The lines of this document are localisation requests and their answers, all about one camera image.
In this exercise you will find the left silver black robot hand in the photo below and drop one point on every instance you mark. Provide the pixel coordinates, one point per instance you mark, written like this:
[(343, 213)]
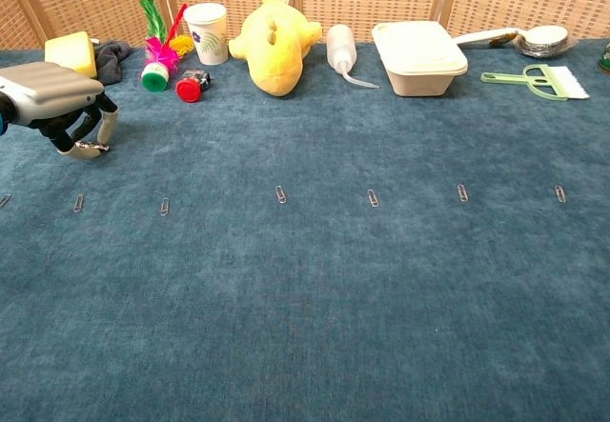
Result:
[(47, 88)]

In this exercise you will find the beige lidded lunch box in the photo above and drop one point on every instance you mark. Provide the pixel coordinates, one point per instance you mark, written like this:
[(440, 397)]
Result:
[(419, 60)]

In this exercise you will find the clear squeeze wash bottle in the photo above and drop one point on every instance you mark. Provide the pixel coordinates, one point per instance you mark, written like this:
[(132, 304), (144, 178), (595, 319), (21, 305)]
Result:
[(340, 46)]

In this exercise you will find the blue carpet table cover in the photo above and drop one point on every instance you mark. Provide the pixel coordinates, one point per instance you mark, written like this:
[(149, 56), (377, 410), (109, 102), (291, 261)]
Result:
[(305, 298)]

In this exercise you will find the silver paper clip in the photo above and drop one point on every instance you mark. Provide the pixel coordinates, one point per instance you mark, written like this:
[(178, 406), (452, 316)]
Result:
[(462, 192), (373, 198), (560, 193), (164, 206), (281, 194), (78, 203), (5, 200)]

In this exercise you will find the white plastic ladle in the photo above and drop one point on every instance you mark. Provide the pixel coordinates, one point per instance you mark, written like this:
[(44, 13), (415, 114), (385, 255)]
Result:
[(481, 37)]

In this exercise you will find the yellow sponge block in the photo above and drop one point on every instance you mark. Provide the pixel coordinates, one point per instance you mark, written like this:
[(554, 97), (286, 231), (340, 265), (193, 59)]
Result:
[(71, 53)]

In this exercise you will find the colourful feather shuttlecock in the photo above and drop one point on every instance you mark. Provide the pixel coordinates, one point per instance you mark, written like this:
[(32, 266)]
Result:
[(157, 76)]

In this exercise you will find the white paper cup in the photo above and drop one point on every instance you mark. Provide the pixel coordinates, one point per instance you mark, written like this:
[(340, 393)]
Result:
[(207, 36)]

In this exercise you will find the yellow plush toy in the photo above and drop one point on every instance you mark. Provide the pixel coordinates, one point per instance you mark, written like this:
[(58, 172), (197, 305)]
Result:
[(276, 55)]

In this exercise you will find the silver foil dish stack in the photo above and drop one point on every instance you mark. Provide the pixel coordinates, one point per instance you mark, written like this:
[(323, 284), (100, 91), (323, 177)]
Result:
[(543, 50)]

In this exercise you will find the dark grey cloth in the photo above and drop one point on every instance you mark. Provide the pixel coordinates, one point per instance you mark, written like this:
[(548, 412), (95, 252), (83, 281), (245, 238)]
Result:
[(112, 62)]

